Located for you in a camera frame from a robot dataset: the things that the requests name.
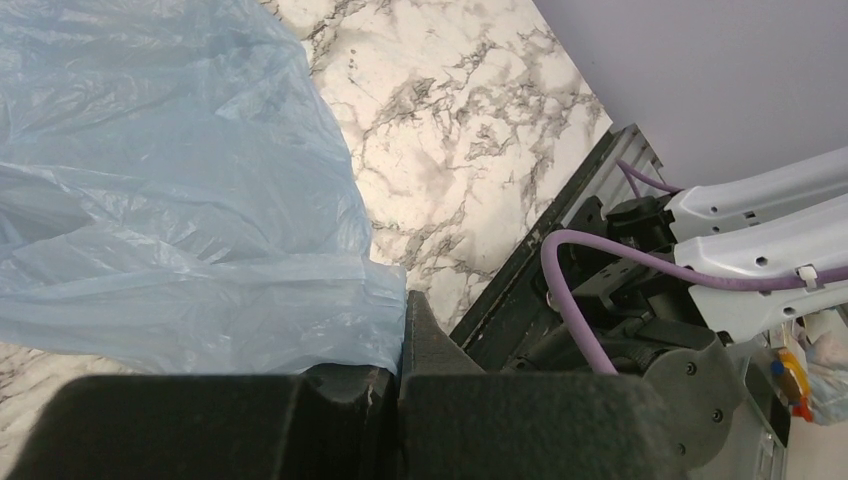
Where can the light blue trash bag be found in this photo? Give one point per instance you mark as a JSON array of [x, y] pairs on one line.
[[177, 196]]

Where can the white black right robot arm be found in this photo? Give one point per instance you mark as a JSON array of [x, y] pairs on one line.
[[715, 297]]

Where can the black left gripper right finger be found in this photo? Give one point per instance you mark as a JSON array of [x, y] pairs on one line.
[[457, 421]]

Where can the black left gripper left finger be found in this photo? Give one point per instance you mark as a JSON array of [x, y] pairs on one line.
[[329, 422]]

